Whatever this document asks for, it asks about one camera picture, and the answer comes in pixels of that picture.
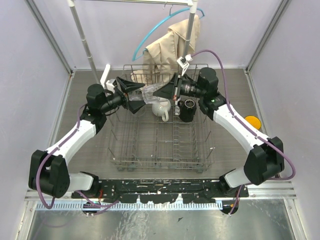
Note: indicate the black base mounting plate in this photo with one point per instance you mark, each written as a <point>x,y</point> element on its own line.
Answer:
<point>158,191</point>

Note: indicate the cream speckled ceramic mug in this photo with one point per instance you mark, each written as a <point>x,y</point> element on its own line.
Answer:
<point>161,109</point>

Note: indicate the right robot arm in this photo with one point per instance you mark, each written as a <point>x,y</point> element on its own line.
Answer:
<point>265,157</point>

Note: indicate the white slotted cable duct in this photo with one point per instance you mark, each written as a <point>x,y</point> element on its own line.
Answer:
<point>178,205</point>

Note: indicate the beige cloth garment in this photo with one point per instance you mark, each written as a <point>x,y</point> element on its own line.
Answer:
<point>159,60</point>

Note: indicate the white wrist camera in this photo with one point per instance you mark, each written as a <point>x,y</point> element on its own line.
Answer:
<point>110,85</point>
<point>184,63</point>

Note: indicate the black mug cream inside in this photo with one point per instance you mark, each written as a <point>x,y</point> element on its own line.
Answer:
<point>187,110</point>

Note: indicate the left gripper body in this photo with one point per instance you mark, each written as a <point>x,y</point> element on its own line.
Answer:
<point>124,96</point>

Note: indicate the grey wire dish rack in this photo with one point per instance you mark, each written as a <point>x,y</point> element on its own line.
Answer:
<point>144,141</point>

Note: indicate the white metal clothes rack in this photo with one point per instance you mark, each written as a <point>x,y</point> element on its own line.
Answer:
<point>116,32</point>

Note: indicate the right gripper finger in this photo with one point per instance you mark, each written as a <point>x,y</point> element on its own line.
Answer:
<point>174,81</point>
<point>166,91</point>

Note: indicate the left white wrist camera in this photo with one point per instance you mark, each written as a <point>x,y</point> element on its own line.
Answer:
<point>110,85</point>

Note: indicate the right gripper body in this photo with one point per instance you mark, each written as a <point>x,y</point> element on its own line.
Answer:
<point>187,88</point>

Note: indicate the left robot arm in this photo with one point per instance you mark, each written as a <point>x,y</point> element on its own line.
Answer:
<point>48,173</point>

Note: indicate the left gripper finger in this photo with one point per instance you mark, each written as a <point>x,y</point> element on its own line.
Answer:
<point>128,86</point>
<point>135,105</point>

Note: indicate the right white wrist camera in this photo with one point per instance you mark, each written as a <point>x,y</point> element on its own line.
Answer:
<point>184,63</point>

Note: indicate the yellow plastic cup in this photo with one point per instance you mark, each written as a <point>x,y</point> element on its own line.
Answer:
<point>254,121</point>

